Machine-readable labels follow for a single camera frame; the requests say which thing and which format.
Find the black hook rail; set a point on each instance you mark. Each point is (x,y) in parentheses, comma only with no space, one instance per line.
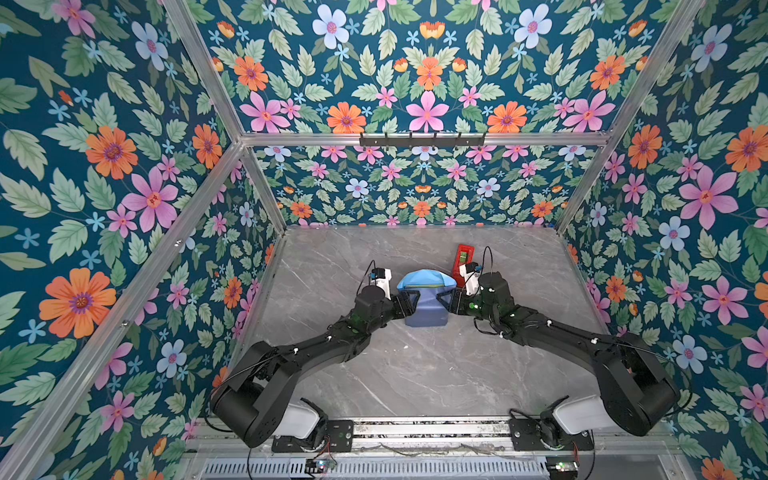
(446,141)

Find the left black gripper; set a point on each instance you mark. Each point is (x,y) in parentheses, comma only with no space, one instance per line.
(409,307)

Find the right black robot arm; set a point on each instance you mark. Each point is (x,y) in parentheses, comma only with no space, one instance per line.
(635,390)

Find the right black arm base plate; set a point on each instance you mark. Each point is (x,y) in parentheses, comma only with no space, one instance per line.
(531,434)

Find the light blue wrapping paper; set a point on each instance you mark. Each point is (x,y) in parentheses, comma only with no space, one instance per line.
(429,313)

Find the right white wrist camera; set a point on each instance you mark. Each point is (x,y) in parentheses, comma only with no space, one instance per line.
(470,273)

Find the white ventilation grille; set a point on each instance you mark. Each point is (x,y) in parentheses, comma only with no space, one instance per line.
(375,468)

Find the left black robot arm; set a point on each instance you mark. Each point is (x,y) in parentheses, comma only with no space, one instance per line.
(254,400)

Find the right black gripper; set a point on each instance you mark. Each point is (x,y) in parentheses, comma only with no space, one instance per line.
(457,299)

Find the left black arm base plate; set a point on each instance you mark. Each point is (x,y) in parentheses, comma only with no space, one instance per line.
(335,436)

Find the aluminium front mounting rail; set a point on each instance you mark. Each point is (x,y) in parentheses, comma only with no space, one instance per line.
(487,435)

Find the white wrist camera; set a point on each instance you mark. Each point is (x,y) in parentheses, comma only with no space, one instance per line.
(470,273)
(381,278)

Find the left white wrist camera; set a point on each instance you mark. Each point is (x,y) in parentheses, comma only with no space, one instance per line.
(381,278)

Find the red tape dispenser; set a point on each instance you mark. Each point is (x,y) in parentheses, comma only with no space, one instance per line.
(463,255)

